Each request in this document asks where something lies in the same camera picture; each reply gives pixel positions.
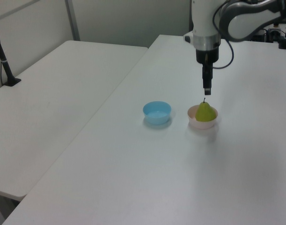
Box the dark background equipment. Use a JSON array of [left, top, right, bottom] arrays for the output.
[[255, 22, 285, 43]]

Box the dark cable on arm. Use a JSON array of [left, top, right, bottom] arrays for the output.
[[212, 0, 235, 70]]

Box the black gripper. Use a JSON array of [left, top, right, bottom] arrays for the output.
[[195, 48, 221, 96]]

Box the green pear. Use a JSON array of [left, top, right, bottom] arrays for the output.
[[195, 97, 216, 123]]

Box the pink plastic bowl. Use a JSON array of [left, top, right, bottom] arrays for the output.
[[187, 105, 219, 130]]

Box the blue plastic bowl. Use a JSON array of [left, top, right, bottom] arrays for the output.
[[142, 101, 172, 125]]

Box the black camera stand pole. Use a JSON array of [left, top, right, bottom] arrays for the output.
[[0, 21, 22, 88]]

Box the grey metal partition post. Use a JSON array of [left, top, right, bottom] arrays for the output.
[[65, 0, 81, 41]]

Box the black clamp stand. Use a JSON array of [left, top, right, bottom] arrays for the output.
[[277, 17, 286, 50]]

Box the white side table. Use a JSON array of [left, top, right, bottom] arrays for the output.
[[0, 40, 149, 202]]

